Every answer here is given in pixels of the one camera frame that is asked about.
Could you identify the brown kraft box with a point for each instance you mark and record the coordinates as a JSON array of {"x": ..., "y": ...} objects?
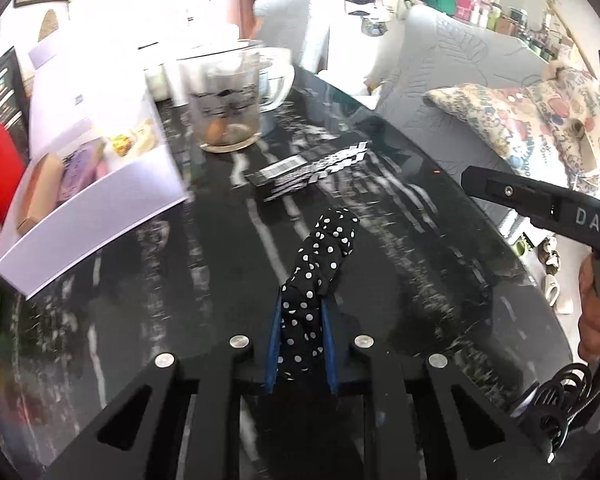
[{"x": 40, "y": 190}]

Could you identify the black polka dot scrunchie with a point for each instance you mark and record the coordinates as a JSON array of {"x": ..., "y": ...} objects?
[{"x": 315, "y": 270}]

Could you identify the black packet with white print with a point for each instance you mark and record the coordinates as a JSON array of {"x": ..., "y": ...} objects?
[{"x": 310, "y": 170}]

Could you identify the small grey covered chair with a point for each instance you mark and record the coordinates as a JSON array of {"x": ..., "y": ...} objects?
[{"x": 295, "y": 30}]

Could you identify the pair of green slippers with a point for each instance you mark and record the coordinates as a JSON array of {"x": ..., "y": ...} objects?
[{"x": 519, "y": 246}]

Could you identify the row of jars and bottles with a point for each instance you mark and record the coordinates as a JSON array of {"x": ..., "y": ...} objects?
[{"x": 514, "y": 25}]

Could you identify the large grey covered chair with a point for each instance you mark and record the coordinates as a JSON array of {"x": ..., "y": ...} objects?
[{"x": 454, "y": 60}]

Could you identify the person's right hand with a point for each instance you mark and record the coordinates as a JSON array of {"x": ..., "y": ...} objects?
[{"x": 590, "y": 320}]

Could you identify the bamboo pole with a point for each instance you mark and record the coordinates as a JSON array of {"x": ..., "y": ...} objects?
[{"x": 554, "y": 10}]

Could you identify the pair of beige slippers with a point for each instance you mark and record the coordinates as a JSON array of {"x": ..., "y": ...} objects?
[{"x": 557, "y": 295}]

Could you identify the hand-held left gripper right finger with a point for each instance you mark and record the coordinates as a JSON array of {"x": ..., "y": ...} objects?
[{"x": 331, "y": 360}]

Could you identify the pair of black white slippers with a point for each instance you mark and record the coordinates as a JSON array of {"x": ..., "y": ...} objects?
[{"x": 549, "y": 252}]

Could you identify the purple box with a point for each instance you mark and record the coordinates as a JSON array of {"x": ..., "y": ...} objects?
[{"x": 80, "y": 170}]

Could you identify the black printed pouch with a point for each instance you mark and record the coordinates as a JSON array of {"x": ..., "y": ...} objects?
[{"x": 0, "y": 95}]

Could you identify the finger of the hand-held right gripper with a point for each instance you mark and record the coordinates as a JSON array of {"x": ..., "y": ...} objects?
[{"x": 504, "y": 190}]

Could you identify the pink ribbed stick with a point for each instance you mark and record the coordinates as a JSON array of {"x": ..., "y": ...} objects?
[{"x": 102, "y": 167}]

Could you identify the white box with lid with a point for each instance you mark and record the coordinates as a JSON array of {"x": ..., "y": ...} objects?
[{"x": 105, "y": 225}]

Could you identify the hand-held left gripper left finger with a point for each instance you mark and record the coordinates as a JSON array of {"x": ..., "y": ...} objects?
[{"x": 273, "y": 355}]

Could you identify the woven hand fan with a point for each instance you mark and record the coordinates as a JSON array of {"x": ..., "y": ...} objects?
[{"x": 48, "y": 25}]

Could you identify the clear glass mug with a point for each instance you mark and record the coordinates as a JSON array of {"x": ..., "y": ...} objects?
[{"x": 225, "y": 100}]

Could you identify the colourful printed pillow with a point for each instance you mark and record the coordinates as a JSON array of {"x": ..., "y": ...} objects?
[{"x": 519, "y": 115}]

